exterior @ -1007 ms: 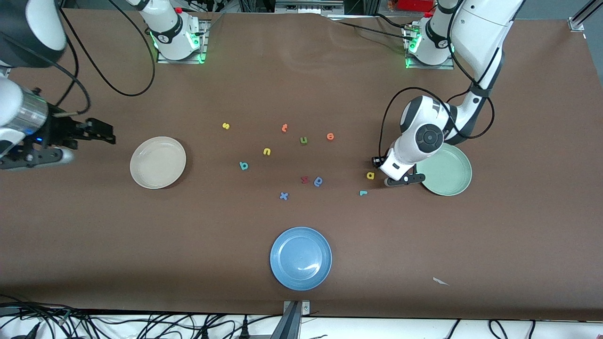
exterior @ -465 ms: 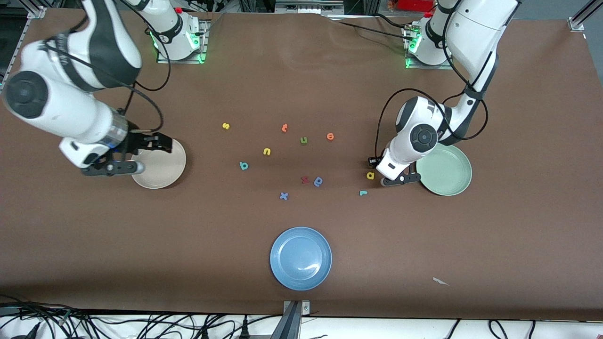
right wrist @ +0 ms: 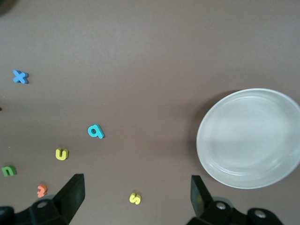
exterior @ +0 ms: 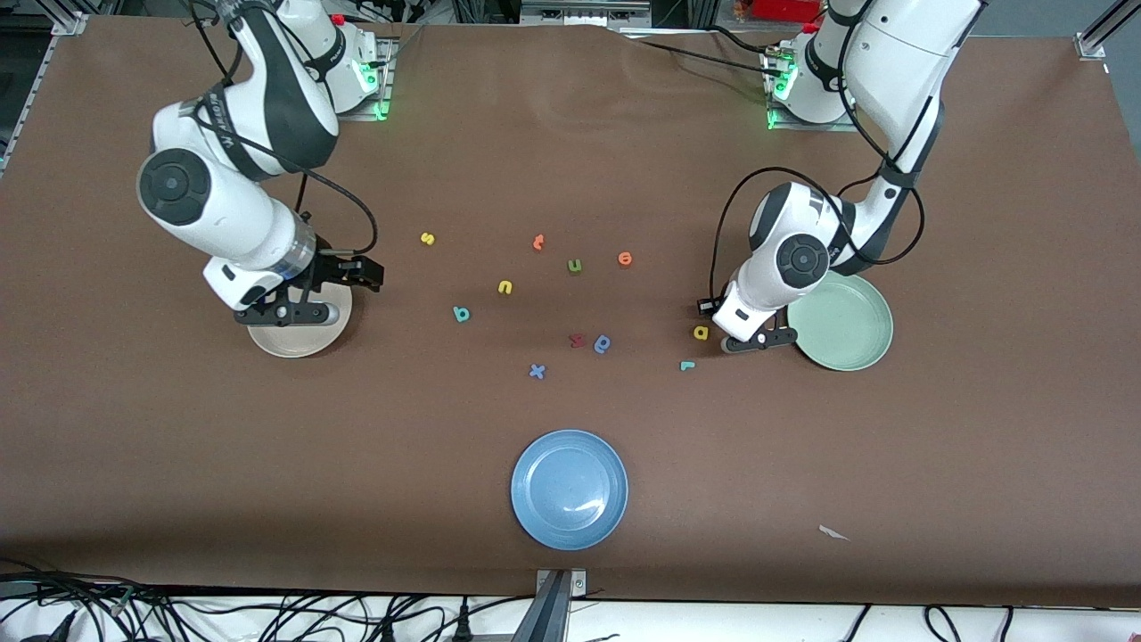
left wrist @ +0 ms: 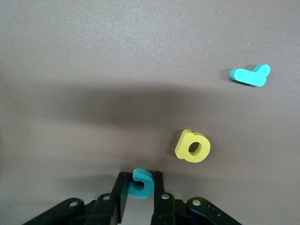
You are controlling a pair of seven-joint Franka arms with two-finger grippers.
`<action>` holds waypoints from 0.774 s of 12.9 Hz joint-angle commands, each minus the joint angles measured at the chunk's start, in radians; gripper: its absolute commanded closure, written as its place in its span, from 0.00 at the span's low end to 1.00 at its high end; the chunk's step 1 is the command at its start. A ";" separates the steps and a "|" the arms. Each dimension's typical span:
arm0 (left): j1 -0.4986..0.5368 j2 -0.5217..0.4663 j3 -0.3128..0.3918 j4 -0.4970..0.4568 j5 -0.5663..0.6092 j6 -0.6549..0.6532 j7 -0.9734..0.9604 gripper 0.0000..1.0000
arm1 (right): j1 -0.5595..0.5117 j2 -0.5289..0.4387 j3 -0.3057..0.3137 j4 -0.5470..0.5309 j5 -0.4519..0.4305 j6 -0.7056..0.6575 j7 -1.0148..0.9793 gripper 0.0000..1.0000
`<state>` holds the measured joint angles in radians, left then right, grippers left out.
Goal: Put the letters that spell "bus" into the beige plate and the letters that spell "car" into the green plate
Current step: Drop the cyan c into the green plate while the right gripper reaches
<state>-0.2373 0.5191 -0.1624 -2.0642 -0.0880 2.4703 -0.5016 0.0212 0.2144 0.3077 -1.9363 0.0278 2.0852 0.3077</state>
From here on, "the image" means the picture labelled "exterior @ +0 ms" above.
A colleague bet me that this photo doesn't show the aluminium profile with bracket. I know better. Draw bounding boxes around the aluminium profile with bracket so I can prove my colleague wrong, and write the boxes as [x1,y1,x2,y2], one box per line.
[513,568,589,642]

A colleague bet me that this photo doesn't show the green round plate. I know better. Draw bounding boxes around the green round plate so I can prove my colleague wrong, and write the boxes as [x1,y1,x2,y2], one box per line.
[787,272,894,372]

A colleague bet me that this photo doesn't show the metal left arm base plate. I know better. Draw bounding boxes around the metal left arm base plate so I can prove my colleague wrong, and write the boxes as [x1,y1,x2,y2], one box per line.
[767,45,857,133]

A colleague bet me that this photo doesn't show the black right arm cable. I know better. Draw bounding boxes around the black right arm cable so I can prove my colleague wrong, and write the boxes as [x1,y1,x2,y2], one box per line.
[187,0,379,261]

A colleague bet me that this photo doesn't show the red box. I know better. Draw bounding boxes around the red box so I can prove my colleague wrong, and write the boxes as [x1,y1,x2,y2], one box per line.
[747,0,823,23]

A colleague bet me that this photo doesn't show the aluminium corner post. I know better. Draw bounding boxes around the aluminium corner post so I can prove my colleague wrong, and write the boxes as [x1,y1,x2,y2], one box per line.
[1074,0,1141,62]

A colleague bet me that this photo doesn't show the aluminium frame rail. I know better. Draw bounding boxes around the aluminium frame rail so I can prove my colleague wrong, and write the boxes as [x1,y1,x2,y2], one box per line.
[0,11,90,170]

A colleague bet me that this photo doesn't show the black base power cable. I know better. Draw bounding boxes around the black base power cable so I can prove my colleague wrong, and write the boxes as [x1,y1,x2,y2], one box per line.
[620,31,785,79]

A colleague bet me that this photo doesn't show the black cable bundle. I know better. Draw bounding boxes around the black cable bundle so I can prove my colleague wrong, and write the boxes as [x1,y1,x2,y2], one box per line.
[0,557,513,642]

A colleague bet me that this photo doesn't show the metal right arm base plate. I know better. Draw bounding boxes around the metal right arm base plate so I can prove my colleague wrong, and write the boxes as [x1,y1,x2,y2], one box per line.
[334,40,393,121]

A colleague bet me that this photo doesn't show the beige round plate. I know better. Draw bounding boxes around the beige round plate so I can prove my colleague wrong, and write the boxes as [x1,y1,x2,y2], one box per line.
[247,285,353,359]

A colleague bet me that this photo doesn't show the blue round plate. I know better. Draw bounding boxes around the blue round plate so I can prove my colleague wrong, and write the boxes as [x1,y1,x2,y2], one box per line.
[511,430,629,551]

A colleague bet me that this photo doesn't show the brown table cover sheet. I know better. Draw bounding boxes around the brown table cover sheet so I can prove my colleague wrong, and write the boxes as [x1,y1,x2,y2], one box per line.
[0,16,1141,609]

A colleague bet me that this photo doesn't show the grey metal device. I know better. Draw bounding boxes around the grey metal device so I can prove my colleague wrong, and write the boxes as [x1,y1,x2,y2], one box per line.
[520,0,653,28]

